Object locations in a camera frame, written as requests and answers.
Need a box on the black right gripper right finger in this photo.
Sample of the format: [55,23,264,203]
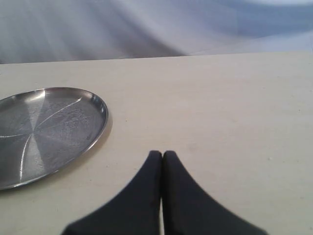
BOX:
[162,151,266,235]

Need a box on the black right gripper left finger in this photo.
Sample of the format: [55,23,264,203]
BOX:
[63,150,162,235]

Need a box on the round steel plate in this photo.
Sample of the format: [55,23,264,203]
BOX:
[0,87,111,190]

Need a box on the white backdrop cloth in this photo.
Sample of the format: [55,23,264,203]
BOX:
[0,0,313,64]

